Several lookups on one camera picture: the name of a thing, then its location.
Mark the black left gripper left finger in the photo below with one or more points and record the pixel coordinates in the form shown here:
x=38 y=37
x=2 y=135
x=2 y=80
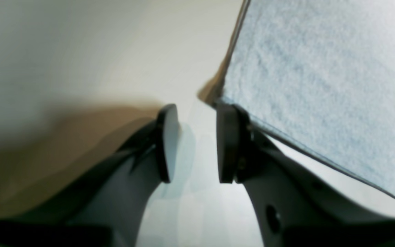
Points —
x=103 y=207

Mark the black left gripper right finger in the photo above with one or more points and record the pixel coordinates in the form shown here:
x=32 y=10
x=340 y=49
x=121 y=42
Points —
x=293 y=206

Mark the grey T-shirt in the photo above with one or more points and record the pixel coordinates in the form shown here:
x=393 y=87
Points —
x=319 y=76

